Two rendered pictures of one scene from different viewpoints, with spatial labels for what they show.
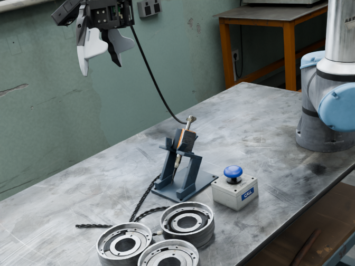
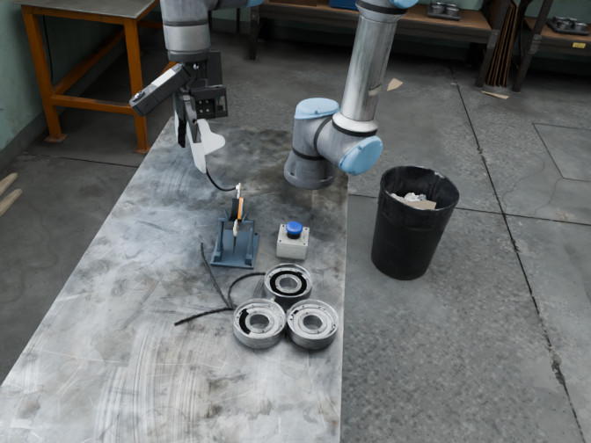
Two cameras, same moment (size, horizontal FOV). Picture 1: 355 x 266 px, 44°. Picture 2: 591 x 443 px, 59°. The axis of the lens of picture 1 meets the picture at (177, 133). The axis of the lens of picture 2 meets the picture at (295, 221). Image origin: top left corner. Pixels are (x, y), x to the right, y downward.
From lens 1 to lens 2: 0.71 m
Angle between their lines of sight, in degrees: 44
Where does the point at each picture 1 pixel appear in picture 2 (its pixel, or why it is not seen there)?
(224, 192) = (293, 248)
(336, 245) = not seen: hidden behind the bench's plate
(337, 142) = (329, 178)
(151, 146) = (152, 215)
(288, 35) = (131, 35)
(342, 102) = (363, 153)
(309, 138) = (307, 178)
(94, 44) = (208, 138)
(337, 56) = (359, 116)
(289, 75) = (136, 83)
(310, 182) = (333, 219)
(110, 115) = not seen: outside the picture
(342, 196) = not seen: hidden behind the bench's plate
